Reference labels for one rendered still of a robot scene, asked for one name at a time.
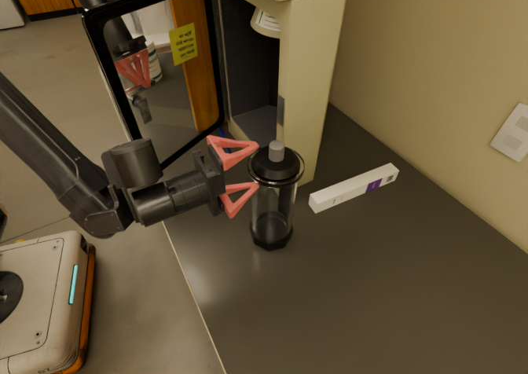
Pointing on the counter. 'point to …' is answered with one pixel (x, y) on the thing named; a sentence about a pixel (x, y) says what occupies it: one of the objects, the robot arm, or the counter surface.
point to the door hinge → (219, 44)
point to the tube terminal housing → (301, 57)
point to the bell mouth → (265, 23)
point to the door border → (112, 60)
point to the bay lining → (247, 57)
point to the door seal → (113, 65)
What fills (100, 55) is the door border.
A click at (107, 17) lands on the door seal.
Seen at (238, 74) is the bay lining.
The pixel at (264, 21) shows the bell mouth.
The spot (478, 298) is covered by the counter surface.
